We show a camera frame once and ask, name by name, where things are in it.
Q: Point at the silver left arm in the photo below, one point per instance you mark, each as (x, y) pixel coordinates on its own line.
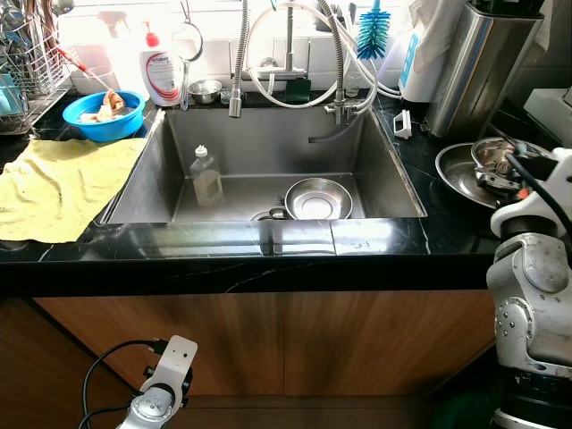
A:
(150, 409)

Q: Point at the white appliance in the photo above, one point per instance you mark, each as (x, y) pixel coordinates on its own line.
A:
(547, 112)

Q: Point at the steel plate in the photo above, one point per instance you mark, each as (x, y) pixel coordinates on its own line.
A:
(458, 174)

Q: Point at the steel knife block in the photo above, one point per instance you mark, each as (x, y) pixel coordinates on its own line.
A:
(478, 71)

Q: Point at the wooden cabinet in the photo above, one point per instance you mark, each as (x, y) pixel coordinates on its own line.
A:
(313, 340)

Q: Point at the small white clip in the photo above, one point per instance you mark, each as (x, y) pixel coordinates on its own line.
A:
(403, 125)

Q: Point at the white jug blue label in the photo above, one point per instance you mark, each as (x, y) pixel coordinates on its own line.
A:
(420, 63)

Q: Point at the metal sink drain strainer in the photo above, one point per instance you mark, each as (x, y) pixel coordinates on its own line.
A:
(268, 214)

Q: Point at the clear plastic bottle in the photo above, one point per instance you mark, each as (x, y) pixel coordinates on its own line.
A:
(206, 183)

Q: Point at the blue bottle brush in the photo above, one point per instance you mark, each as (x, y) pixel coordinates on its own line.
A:
(374, 34)

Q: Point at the wide steel bowl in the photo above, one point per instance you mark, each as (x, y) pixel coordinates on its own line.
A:
(317, 201)

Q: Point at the yellow cloth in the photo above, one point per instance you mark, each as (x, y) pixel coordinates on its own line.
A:
(63, 188)

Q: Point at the green sponge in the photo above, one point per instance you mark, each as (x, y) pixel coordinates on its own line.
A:
(298, 90)

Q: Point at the stainless steel sink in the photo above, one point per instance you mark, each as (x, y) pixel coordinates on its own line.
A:
(259, 143)

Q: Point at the blue plastic bowl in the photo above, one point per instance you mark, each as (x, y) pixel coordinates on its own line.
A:
(103, 130)

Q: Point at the small steel bowl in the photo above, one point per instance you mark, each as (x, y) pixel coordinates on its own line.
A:
(206, 91)

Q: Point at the white dish soap bottle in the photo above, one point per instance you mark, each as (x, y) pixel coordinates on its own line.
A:
(161, 76)

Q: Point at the chrome pull-down faucet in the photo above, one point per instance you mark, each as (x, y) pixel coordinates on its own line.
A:
(239, 54)

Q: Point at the metal dish rack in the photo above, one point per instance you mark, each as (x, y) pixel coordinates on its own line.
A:
(31, 63)

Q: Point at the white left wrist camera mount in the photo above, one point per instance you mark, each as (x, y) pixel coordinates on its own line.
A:
(174, 362)

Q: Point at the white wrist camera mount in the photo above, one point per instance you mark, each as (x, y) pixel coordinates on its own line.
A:
(541, 207)
(174, 362)

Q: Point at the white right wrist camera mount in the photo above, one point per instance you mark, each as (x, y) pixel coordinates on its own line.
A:
(541, 207)

